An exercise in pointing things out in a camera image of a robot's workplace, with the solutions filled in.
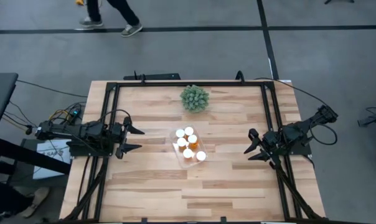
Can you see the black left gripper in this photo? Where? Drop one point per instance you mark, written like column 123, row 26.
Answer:
column 118, row 135

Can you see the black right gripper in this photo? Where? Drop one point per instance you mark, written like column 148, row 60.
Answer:
column 273, row 141

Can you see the orange pill bottle white cap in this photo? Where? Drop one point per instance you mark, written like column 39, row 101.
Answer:
column 187, row 153
column 189, row 131
column 181, row 142
column 201, row 155
column 180, row 133
column 192, row 138

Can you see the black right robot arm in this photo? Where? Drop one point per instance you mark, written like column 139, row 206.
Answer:
column 300, row 127

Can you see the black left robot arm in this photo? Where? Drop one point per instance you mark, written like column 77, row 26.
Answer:
column 82, row 130

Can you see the clear plastic basket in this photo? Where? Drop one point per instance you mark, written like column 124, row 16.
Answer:
column 175, row 152

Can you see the black power strip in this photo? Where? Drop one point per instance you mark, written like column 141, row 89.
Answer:
column 157, row 76

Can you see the green succulent in white pot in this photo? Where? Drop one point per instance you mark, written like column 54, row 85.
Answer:
column 194, row 99

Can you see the white printed sheet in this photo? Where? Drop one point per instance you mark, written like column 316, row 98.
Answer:
column 48, row 168

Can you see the black metal beam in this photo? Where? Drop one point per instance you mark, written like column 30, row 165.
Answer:
column 26, row 155

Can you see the black floor tripod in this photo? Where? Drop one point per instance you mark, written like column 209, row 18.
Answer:
column 374, row 118

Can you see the person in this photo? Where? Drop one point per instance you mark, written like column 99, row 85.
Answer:
column 4, row 199
column 94, row 12

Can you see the black desk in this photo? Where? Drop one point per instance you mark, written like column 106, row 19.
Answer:
column 1, row 93

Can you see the yellow object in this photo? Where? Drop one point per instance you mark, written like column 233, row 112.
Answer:
column 79, row 2

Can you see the black stand foot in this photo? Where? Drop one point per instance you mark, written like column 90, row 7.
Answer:
column 339, row 1

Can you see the black aluminium table frame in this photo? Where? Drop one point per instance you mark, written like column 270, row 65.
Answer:
column 188, row 84

